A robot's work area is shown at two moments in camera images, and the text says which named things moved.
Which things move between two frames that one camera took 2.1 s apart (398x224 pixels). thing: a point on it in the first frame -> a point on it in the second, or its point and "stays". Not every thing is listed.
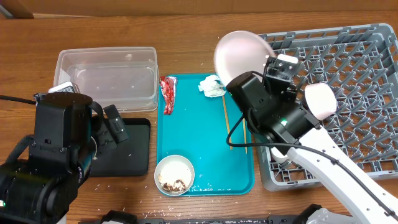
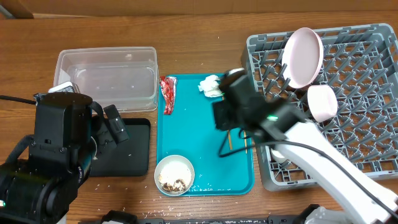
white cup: x=278 y=156 stays
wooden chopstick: x=245 y=134 stays
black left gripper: x=107 y=139 stays
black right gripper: x=289 y=86 -> x=221 y=120
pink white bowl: x=320 y=99 stays
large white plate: x=239 y=52 -> x=302 y=57
